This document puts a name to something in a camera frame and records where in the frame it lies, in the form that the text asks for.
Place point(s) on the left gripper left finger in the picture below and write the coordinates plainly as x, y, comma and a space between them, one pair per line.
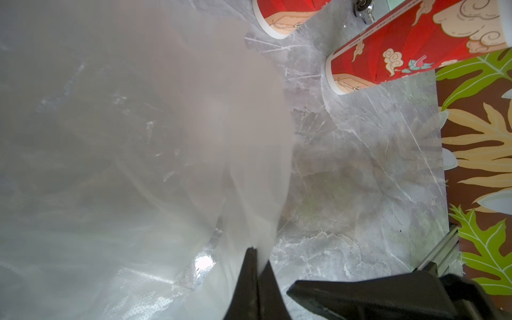
257, 295

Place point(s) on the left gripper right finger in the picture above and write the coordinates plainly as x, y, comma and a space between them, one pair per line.
416, 295

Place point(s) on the clear plastic carrier bag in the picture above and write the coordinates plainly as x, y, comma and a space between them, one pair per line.
144, 149

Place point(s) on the red cup black lid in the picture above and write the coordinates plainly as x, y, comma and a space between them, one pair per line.
419, 36
280, 18

